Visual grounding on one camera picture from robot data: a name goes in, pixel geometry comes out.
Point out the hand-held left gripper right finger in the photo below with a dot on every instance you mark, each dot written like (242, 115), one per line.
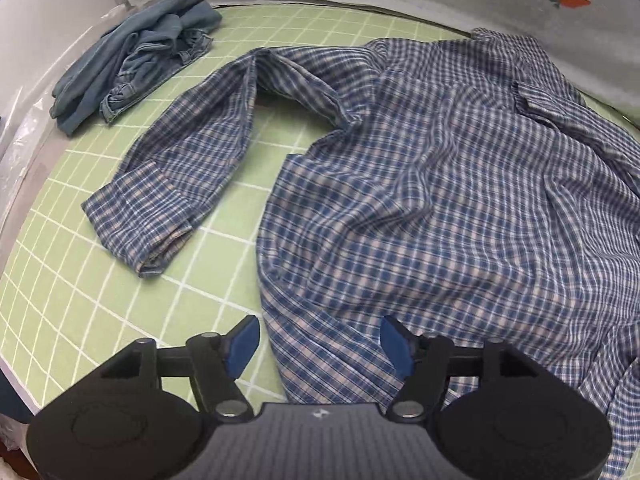
(396, 344)

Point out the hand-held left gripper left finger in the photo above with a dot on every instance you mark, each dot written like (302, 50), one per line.
(243, 345)

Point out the blue plaid shirt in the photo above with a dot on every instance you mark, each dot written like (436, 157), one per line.
(430, 195)

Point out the green grid mat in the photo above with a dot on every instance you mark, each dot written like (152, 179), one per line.
(125, 260)

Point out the blue denim jeans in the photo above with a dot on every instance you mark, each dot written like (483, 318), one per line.
(132, 57)

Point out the clear plastic bag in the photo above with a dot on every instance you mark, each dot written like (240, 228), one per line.
(15, 135)

